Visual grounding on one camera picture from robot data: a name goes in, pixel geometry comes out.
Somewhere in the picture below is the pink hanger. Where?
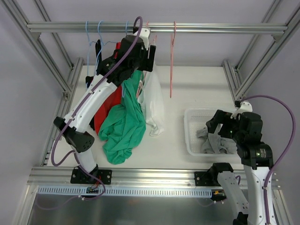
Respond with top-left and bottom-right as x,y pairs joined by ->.
170,21 -> 176,98
136,21 -> 152,98

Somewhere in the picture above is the grey tank top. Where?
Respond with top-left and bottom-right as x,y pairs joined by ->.
196,128 -> 237,154

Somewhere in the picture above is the white tank top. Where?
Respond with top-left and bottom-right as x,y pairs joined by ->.
137,65 -> 165,136

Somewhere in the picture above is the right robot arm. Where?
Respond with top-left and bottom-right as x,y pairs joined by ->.
206,110 -> 277,225

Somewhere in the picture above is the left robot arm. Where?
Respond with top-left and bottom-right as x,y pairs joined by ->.
53,34 -> 156,183

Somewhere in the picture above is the blue hanger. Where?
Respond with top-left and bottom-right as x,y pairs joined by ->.
85,21 -> 98,89
121,21 -> 128,98
94,21 -> 116,75

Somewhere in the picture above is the black tank top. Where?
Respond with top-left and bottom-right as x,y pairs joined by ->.
85,39 -> 103,83

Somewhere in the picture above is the red tank top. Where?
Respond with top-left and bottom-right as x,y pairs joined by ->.
93,42 -> 125,136

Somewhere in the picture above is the blue hanger leftmost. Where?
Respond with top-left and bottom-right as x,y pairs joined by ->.
85,21 -> 98,89

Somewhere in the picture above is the green tank top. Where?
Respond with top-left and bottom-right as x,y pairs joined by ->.
98,70 -> 146,165

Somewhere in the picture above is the white plastic basket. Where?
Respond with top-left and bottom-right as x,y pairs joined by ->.
183,108 -> 238,158

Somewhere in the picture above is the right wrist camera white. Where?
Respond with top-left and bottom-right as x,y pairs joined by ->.
231,100 -> 253,119

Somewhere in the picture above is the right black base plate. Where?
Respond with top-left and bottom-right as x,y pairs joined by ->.
194,171 -> 220,187

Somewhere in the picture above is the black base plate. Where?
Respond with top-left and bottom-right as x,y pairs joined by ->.
70,167 -> 113,186
194,171 -> 220,187

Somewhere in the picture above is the aluminium hanging rail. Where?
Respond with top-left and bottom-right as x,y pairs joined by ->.
27,22 -> 288,35

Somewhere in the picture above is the white slotted cable duct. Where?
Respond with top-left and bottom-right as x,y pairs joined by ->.
37,186 -> 212,198

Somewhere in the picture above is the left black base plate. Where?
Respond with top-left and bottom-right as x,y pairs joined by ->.
70,167 -> 113,186

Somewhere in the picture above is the front aluminium rail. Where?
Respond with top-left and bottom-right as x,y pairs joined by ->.
26,166 -> 281,190

